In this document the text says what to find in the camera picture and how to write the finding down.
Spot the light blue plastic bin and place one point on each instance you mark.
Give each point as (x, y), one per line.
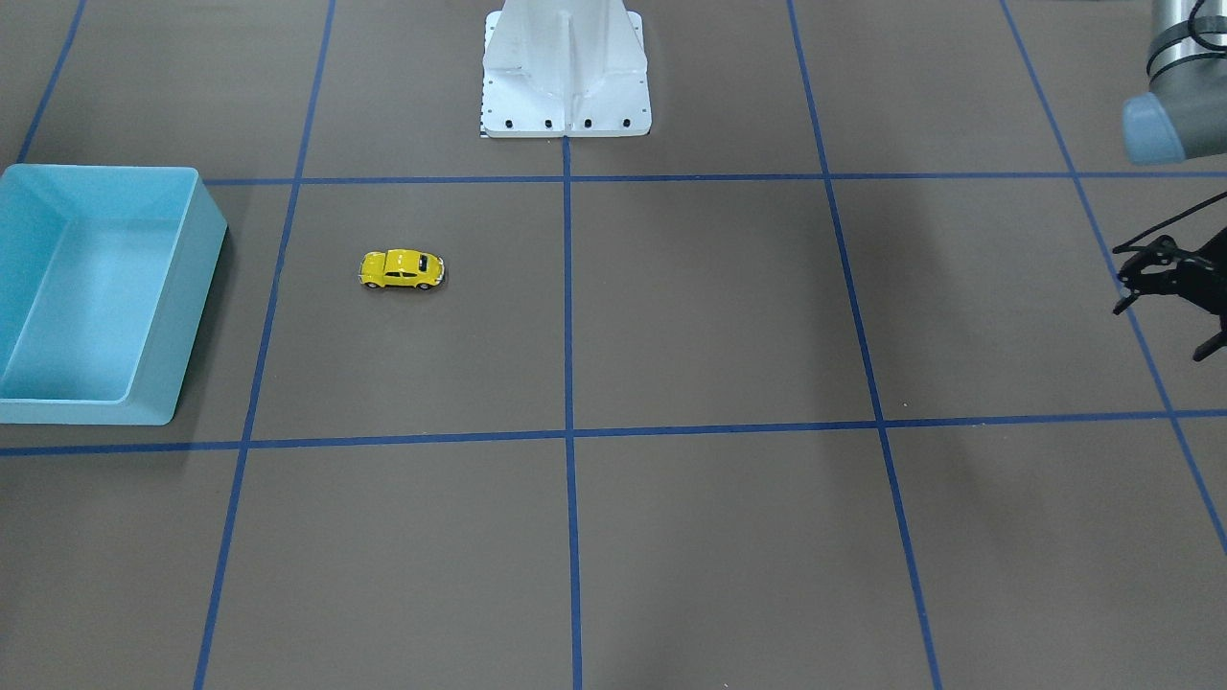
(104, 274)

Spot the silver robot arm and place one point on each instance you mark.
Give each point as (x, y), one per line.
(1181, 117)

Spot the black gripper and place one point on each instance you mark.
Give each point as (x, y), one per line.
(1192, 275)

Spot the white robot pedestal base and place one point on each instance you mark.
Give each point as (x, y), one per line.
(564, 69)

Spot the yellow beetle toy car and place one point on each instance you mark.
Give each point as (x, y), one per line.
(402, 268)

